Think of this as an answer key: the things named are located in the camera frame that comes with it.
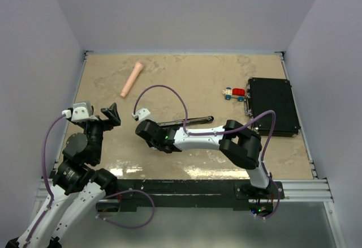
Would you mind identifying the pink toy microphone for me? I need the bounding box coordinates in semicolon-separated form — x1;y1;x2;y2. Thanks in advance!
120;62;144;98

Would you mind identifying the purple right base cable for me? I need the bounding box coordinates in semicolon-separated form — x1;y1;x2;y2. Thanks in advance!
253;174;283;220

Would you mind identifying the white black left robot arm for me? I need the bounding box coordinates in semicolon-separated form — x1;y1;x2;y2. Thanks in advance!
6;101;121;247

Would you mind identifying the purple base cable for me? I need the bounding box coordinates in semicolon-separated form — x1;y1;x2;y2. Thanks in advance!
94;190;156;229
253;174;283;220

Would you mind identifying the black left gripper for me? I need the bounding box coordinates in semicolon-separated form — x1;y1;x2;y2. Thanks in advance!
80;102;120;162

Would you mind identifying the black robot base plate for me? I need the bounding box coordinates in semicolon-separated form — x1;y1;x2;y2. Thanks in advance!
96;179;285;212

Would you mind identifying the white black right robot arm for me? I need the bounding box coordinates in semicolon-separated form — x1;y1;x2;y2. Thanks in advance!
135;119;272;199

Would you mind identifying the black hard case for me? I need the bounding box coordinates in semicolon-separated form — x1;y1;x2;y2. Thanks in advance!
244;77;300;137

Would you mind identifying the black stapler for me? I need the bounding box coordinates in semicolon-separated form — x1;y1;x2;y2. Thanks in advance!
158;116;214;128

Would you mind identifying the aluminium frame rail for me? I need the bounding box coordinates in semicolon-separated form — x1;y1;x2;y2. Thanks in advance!
281;179;333;202

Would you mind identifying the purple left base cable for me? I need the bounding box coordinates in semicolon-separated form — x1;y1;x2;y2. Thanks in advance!
94;190;156;229

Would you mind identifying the red toy block car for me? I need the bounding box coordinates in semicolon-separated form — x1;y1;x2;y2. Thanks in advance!
222;87;245;102

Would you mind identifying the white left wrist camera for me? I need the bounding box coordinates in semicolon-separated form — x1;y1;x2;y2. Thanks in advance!
62;101;97;123

